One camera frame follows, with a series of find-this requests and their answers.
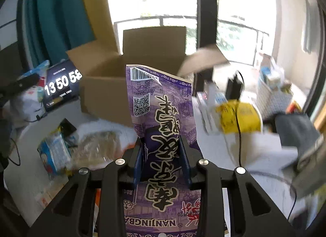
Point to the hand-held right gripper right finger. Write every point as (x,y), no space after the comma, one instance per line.
(185,165)

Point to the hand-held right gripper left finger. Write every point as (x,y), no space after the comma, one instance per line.
(137,165)

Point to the purple snack packet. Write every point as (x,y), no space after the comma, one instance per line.
(163,114)

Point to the blue white snack packet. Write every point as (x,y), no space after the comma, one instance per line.
(53,152)

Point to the brown cardboard box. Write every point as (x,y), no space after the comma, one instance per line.
(107,94)

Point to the white plastic bag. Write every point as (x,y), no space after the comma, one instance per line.
(25,101)

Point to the tablet with clock display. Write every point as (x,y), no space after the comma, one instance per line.
(61,86)

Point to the clear plastic snack packet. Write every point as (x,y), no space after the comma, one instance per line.
(94,147)

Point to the white flat paper packet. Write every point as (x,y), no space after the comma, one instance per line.
(210,122)

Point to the black flat square object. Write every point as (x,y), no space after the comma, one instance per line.
(66,126)

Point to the white power strip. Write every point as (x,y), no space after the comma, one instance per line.
(203,100)

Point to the yellow duck print bag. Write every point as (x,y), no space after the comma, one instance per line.
(245,117)

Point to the teal curtain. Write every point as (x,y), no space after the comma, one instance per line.
(58,10)

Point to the white perforated basket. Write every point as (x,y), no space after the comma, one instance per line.
(272,99)

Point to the dark grey pouch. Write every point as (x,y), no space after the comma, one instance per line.
(293,127)

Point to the grey blurred packet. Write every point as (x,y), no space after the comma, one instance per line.
(308,168)

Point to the blue white carton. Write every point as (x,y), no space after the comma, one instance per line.
(270,75)

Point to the balcony railing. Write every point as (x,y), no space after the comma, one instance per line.
(163,19)

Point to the black window frame post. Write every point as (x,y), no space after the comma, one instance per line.
(205,22)

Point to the grey wall panel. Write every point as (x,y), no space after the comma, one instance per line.
(309,25)

